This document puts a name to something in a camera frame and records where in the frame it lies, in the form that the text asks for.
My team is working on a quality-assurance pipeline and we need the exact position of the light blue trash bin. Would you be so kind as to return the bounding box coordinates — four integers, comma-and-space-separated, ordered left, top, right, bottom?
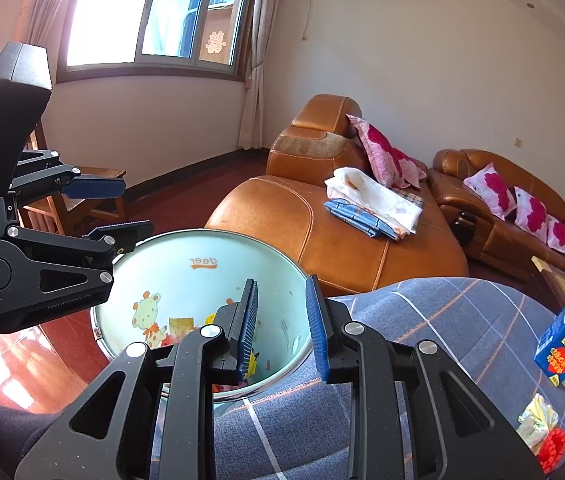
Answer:
90, 229, 311, 403

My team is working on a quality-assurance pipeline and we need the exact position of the wooden chair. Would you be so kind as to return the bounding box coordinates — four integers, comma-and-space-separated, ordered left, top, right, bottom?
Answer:
16, 119, 128, 236

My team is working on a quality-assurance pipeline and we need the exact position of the brown leather chaise sofa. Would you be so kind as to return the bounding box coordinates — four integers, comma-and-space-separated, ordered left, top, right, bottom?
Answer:
204, 93, 470, 297

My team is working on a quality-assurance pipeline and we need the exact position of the folded blue striped cloth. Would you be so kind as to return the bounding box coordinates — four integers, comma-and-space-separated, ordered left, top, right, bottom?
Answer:
323, 198, 399, 240

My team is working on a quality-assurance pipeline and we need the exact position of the blue plaid tablecloth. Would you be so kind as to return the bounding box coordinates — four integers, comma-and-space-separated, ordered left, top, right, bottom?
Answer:
151, 276, 565, 480

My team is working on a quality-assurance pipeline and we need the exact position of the folded white cloth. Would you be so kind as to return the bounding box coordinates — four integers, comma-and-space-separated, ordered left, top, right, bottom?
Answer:
325, 167, 422, 240

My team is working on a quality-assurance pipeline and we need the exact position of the pink pillow on chaise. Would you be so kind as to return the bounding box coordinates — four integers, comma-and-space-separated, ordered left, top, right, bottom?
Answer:
347, 114, 427, 190

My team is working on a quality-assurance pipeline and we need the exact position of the brown leather long sofa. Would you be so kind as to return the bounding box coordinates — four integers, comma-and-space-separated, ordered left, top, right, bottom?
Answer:
427, 148, 565, 281

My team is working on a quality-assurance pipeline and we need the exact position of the crumpled clear wrapper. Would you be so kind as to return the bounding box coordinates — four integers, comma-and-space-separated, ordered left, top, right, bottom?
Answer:
517, 393, 559, 454

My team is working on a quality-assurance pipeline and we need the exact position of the blue LOOK milk carton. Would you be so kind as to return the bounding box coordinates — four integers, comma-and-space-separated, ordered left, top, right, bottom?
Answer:
534, 307, 565, 387

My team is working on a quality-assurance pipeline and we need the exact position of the wooden coffee table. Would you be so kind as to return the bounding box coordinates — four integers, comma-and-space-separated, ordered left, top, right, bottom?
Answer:
524, 257, 565, 314

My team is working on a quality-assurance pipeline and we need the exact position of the pink pillow left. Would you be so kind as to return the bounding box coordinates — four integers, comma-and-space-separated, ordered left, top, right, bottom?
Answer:
463, 162, 517, 220

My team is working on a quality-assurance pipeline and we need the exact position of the red knitted flower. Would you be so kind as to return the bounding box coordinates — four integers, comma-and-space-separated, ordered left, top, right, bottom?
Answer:
536, 427, 565, 474

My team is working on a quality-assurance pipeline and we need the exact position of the pink pillow middle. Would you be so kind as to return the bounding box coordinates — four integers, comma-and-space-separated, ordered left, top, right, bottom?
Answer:
514, 186, 548, 244

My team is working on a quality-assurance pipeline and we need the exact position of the beige curtain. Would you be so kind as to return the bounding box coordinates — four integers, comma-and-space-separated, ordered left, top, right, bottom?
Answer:
238, 0, 280, 150

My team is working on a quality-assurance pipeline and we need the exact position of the window with frame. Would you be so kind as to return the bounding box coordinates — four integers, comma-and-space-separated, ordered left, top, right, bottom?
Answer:
57, 0, 253, 82

